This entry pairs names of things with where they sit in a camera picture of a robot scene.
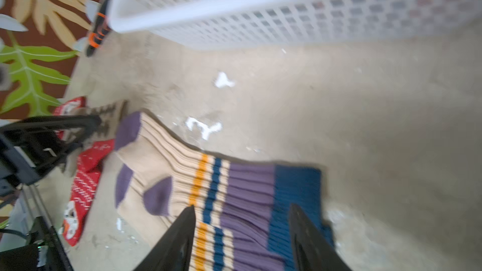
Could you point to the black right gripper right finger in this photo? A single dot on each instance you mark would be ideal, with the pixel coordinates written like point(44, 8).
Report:
point(311, 251)

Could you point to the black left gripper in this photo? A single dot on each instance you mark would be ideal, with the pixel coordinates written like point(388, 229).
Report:
point(41, 150)

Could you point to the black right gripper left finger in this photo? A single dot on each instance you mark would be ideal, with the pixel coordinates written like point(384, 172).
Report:
point(173, 251)

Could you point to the red christmas sock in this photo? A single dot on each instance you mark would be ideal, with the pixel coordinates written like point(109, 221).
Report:
point(83, 190)
point(72, 107)

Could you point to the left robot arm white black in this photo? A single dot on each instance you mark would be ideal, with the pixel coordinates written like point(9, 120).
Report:
point(29, 240)

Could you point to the beige brown argyle sock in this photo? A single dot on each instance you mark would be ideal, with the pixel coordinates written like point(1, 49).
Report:
point(110, 116)

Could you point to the orange black cutting pliers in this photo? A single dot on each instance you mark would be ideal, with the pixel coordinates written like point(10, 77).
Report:
point(100, 29)

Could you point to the white plastic laundry basket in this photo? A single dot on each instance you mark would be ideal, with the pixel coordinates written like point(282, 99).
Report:
point(223, 24)

